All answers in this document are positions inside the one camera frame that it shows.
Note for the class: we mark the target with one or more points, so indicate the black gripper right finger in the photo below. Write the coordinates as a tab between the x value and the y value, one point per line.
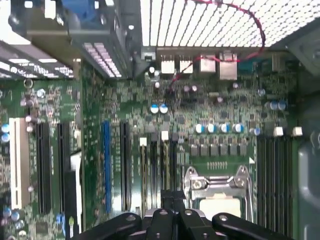
192	225

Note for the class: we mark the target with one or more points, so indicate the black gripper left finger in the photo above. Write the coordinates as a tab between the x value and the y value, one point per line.
160	225

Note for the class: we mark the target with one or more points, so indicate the RAM slot white latches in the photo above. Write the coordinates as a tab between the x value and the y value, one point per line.
165	135
288	175
270	175
143	141

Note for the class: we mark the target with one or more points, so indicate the silver CPU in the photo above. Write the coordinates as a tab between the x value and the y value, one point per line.
220	207

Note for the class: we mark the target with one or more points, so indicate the metal CPU socket cover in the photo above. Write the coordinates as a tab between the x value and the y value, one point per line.
217	192

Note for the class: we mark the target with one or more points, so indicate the CPU socket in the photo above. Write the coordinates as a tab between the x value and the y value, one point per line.
189	172

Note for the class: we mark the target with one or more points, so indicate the black expansion slot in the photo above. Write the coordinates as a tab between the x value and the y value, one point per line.
62	137
43	170
125	170

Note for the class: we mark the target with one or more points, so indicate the blue expansion slot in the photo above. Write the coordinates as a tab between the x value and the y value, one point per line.
107	170

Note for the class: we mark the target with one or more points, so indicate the black open PC case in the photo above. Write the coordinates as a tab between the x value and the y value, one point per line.
308	187

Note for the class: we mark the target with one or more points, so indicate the green motherboard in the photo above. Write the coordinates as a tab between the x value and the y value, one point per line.
225	100

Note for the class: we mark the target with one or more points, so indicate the white expansion slot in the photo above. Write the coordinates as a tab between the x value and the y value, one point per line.
18	162

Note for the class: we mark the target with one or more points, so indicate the silver rear port block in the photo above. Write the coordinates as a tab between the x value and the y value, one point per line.
168	65
186	65
207	65

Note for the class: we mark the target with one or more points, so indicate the tall silver network port block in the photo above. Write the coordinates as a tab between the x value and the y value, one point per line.
228	67

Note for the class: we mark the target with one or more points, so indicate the silver power supply unit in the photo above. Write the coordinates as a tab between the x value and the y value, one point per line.
55	37

